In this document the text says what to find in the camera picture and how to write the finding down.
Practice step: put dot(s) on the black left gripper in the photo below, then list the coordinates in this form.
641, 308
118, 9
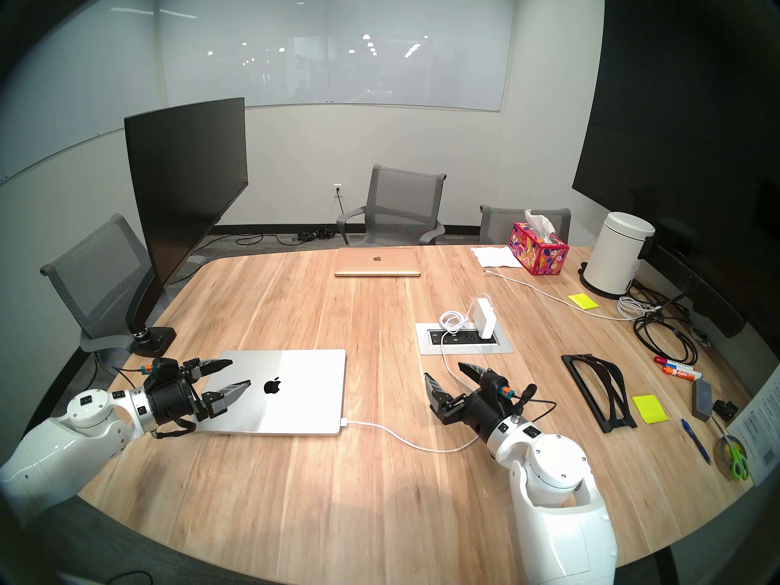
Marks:
170, 398

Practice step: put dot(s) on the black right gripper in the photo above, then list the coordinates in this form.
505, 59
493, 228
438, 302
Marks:
484, 407

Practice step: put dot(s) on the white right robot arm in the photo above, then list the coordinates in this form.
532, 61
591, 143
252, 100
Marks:
560, 529

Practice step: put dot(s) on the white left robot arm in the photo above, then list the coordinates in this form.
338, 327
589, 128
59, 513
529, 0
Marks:
42, 456

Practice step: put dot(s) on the silver MacBook laptop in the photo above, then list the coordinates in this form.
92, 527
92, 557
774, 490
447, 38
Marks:
292, 407

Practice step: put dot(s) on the gold MacBook laptop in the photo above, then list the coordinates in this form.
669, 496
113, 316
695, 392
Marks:
378, 262

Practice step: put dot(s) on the table power outlet box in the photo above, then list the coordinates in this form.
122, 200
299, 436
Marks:
463, 346

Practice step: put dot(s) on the white power adapter brick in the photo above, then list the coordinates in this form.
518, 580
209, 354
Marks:
486, 319

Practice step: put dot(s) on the black monitor stand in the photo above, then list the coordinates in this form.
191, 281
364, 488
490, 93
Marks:
152, 340

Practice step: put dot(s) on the white paper napkin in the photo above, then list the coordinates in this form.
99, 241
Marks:
495, 256

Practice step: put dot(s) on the yellow sticky note pad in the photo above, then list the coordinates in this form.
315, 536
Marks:
584, 301
649, 409

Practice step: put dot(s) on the colourful floral tissue box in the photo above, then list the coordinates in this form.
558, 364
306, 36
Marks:
536, 255

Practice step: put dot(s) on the black laptop stand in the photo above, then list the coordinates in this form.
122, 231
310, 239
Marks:
611, 420

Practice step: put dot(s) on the grey mesh office chair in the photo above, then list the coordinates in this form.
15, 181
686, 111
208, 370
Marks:
506, 224
405, 194
100, 273

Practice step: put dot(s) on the white cylindrical bin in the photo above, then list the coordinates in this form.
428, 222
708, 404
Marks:
612, 255

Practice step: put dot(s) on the black curved desktop monitor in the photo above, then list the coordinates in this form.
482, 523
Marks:
183, 181

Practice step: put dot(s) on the red capped whiteboard marker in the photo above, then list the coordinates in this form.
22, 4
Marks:
670, 363

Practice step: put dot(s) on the orange labelled whiteboard marker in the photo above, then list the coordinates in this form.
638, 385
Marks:
682, 374

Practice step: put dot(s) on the blue pen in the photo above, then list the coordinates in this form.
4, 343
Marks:
694, 439

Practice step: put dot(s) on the grey whiteboard eraser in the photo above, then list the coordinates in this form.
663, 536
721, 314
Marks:
702, 401

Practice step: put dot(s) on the black video bar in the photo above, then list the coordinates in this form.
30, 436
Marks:
701, 285

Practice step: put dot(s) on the small black clip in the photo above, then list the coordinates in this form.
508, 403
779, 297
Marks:
725, 409

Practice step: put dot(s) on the white printed paper sheet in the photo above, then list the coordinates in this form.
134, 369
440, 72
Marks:
762, 425

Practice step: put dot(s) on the large glass whiteboard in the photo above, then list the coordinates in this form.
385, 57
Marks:
335, 41

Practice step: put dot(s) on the large black wall television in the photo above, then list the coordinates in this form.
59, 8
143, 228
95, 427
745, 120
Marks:
682, 133

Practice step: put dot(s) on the glass wall panel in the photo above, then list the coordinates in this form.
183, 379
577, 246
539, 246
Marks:
73, 72

